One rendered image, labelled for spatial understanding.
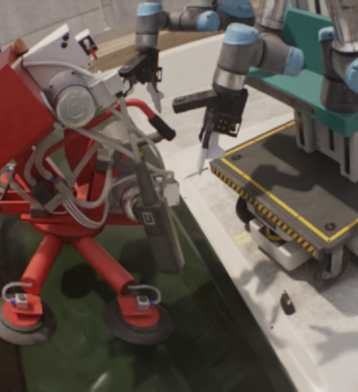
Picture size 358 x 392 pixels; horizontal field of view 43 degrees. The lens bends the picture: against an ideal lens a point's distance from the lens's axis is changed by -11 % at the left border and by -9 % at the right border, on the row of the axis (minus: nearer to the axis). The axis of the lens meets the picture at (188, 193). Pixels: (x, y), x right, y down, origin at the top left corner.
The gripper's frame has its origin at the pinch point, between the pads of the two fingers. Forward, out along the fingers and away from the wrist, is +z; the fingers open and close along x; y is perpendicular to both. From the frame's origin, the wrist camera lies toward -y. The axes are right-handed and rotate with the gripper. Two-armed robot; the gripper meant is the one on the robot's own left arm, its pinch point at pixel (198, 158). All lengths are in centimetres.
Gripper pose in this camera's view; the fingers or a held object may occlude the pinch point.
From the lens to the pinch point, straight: 121.5
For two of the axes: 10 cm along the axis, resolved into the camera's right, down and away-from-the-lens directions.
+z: -2.3, 8.0, 5.5
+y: 9.7, 2.1, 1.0
